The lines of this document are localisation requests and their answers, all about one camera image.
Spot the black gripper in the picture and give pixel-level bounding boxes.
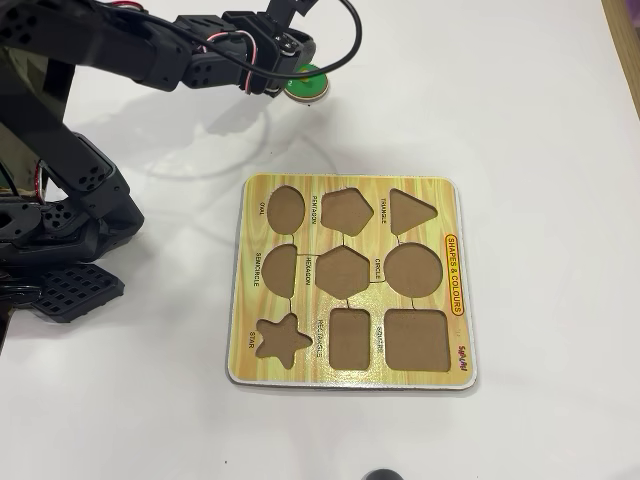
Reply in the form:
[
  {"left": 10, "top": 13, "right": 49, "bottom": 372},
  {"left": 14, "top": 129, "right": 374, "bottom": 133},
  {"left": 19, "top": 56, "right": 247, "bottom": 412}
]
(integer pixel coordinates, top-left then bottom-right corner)
[{"left": 223, "top": 12, "right": 318, "bottom": 97}]

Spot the green round puzzle piece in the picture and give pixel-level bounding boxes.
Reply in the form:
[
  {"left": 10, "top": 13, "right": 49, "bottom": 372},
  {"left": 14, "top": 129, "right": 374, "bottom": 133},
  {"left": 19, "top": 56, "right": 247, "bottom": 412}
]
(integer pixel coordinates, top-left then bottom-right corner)
[{"left": 282, "top": 63, "right": 330, "bottom": 106}]

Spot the wooden shapes puzzle board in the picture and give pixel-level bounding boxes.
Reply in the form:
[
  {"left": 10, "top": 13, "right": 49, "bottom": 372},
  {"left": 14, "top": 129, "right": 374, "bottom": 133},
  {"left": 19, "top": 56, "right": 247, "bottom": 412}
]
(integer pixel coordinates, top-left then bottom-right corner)
[{"left": 225, "top": 172, "right": 479, "bottom": 392}]

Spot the black grid clamp plate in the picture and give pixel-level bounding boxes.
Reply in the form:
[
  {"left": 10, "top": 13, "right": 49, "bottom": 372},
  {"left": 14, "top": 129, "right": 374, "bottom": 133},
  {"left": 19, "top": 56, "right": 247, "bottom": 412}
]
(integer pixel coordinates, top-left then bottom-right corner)
[{"left": 30, "top": 263, "right": 126, "bottom": 325}]

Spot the light wooden side panel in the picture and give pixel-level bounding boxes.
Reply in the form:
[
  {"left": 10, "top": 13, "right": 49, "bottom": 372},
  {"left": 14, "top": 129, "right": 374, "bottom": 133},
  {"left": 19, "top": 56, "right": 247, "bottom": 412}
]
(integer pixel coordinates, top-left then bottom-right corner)
[{"left": 606, "top": 0, "right": 640, "bottom": 121}]

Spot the red white servo wire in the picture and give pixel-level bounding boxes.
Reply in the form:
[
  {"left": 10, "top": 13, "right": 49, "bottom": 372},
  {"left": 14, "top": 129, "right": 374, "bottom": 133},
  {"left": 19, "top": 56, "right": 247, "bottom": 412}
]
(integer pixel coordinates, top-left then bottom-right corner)
[{"left": 192, "top": 30, "right": 261, "bottom": 95}]

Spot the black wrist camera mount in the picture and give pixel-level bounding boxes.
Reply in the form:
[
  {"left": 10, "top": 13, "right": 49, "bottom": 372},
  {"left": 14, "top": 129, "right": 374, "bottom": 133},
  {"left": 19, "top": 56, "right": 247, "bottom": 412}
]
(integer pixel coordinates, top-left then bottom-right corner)
[{"left": 263, "top": 0, "right": 321, "bottom": 29}]

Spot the black camera cable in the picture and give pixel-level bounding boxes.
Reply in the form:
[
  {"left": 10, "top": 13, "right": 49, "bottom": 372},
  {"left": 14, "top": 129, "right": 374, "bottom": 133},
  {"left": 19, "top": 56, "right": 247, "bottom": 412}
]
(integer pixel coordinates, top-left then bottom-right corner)
[{"left": 99, "top": 0, "right": 364, "bottom": 81}]

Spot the red wire bundle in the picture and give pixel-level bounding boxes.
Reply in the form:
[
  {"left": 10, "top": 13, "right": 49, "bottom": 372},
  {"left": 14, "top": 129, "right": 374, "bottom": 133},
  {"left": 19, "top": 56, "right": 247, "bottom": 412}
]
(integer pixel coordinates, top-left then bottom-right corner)
[{"left": 32, "top": 157, "right": 49, "bottom": 201}]

